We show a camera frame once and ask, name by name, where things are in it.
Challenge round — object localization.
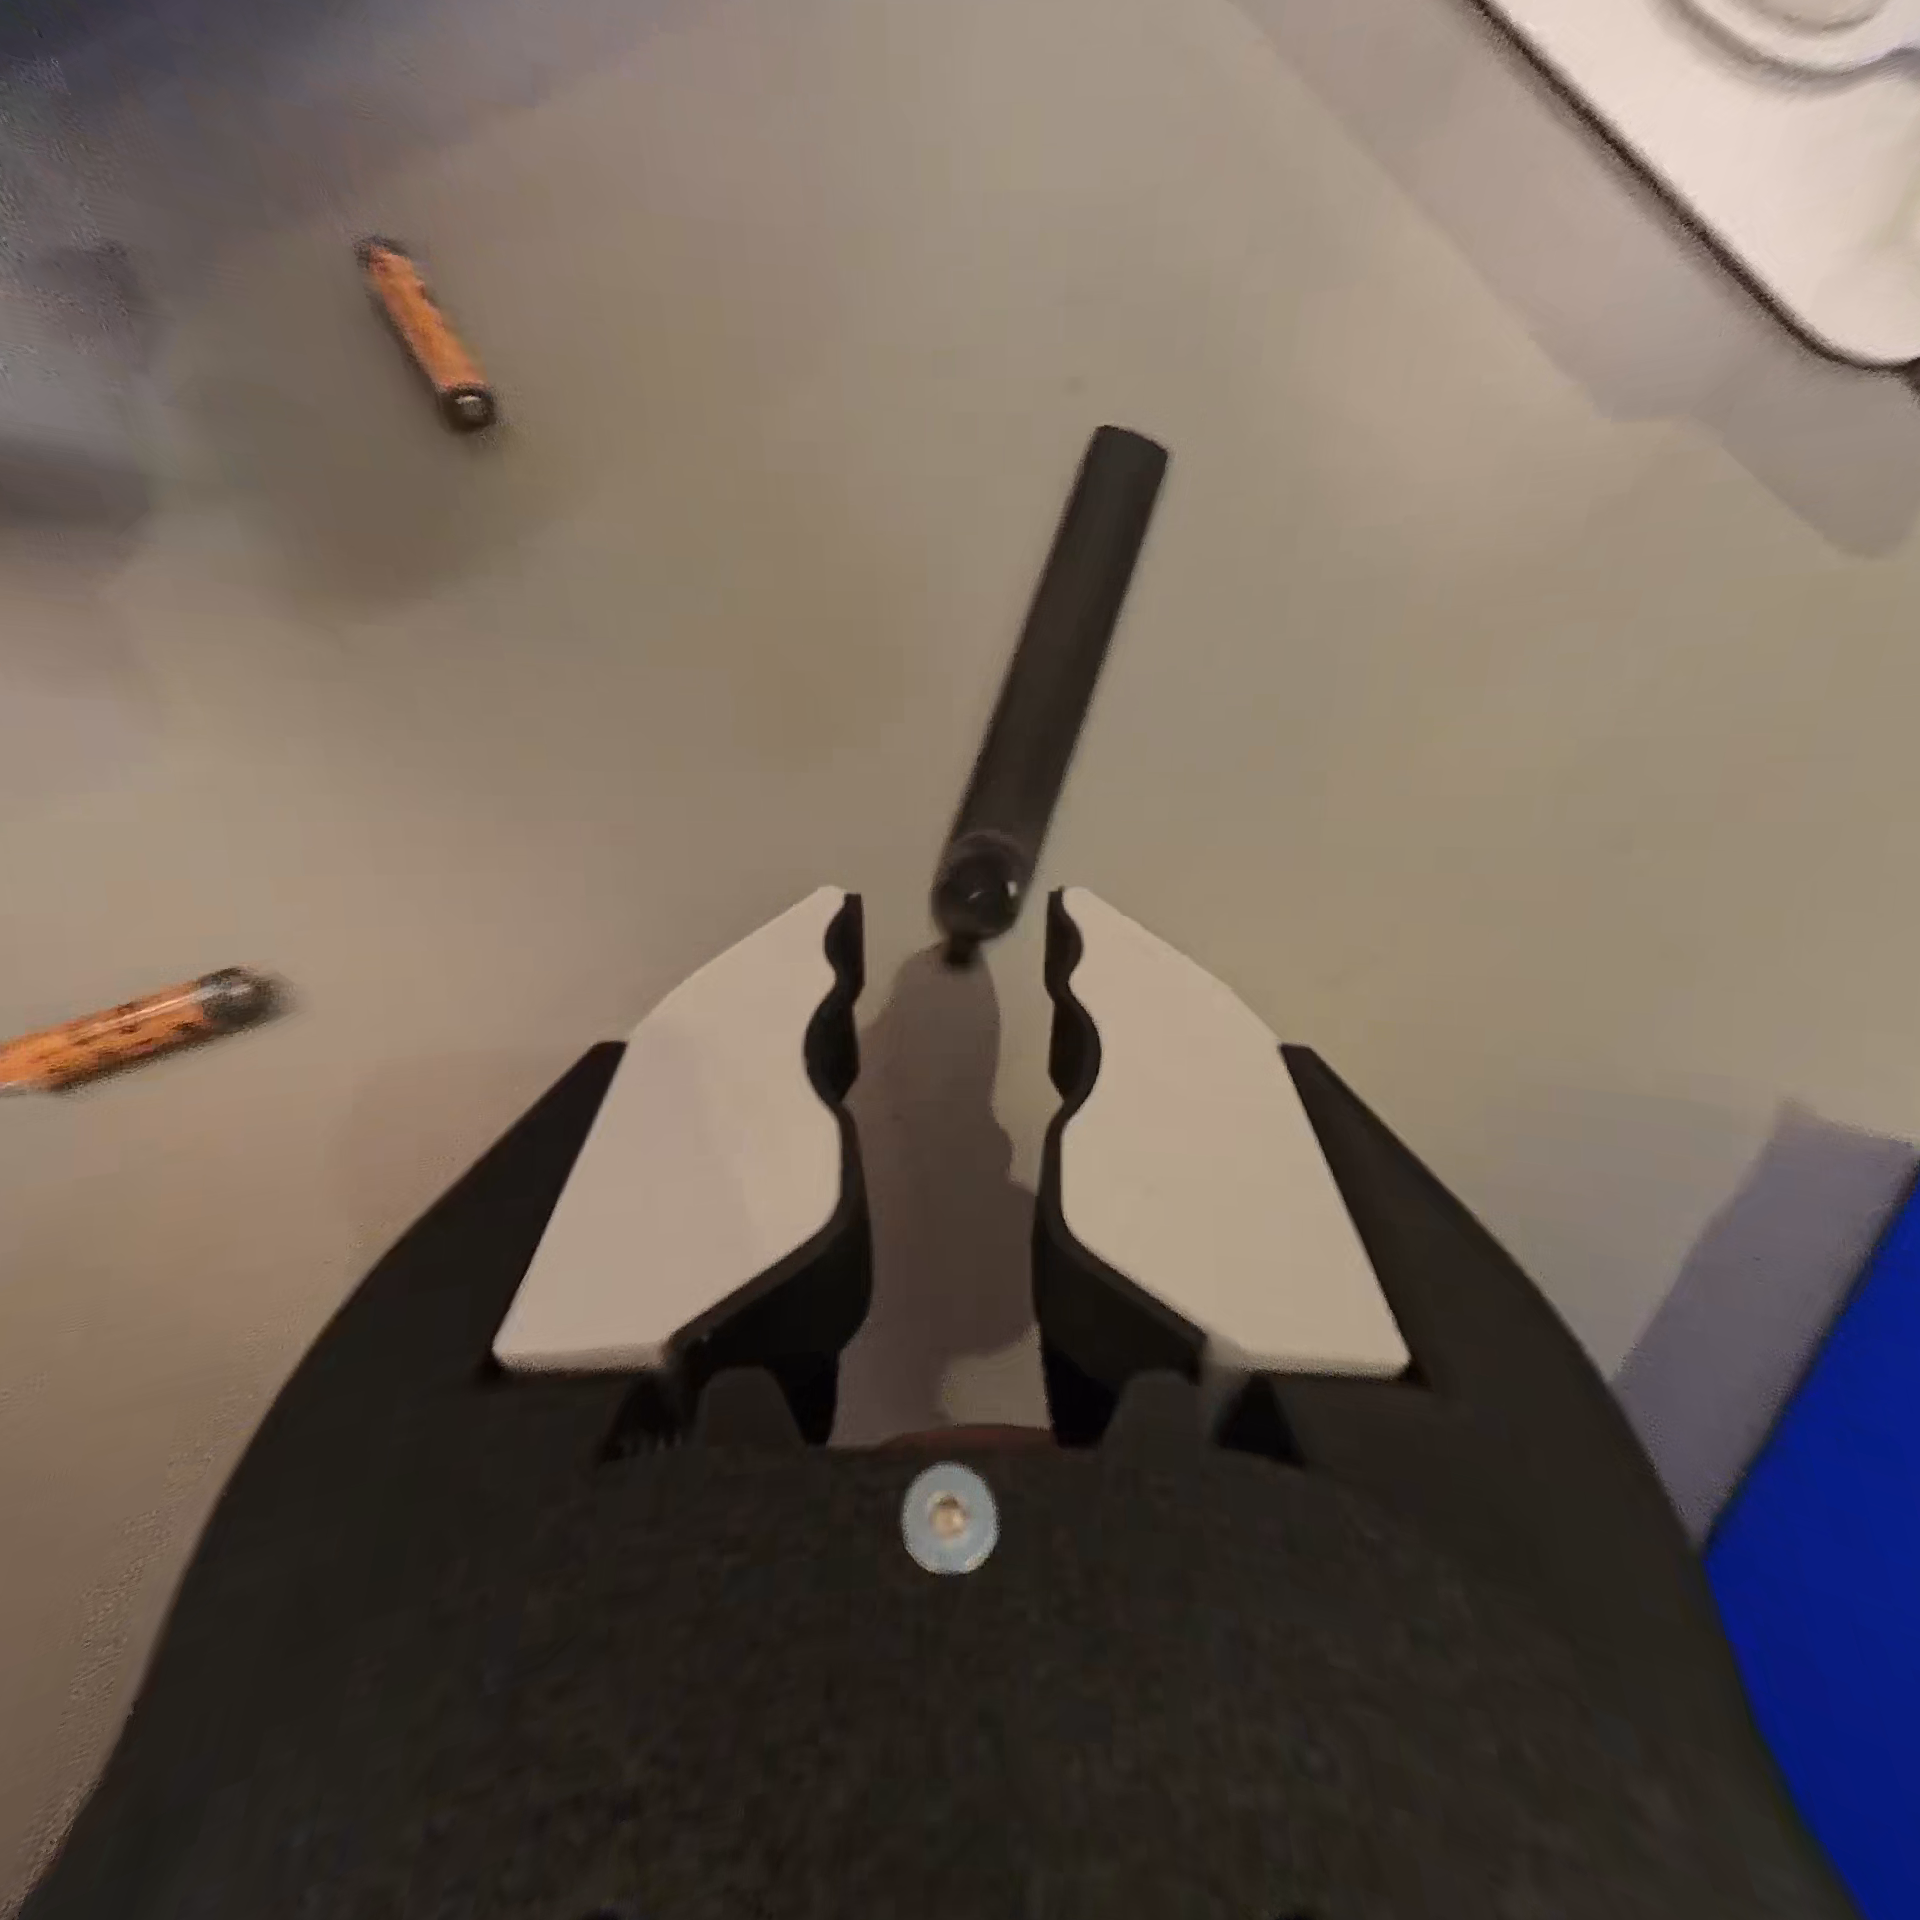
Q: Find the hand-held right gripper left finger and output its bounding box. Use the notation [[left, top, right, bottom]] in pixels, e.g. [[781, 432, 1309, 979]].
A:
[[488, 884, 878, 1451]]

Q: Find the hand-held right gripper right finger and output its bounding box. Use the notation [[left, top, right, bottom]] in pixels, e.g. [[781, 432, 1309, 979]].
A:
[[1028, 884, 1418, 1451]]

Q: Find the black remote control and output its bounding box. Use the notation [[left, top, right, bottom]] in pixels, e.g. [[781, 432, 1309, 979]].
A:
[[925, 422, 1173, 966]]

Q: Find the orange battery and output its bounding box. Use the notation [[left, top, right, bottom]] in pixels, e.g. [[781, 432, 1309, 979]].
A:
[[0, 964, 291, 1098], [355, 234, 502, 438]]

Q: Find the blue bin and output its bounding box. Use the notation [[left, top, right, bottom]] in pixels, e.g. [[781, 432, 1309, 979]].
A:
[[1699, 1182, 1920, 1920]]

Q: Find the grey desk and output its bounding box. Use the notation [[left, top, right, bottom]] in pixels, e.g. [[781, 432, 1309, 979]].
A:
[[0, 0, 1920, 1892]]

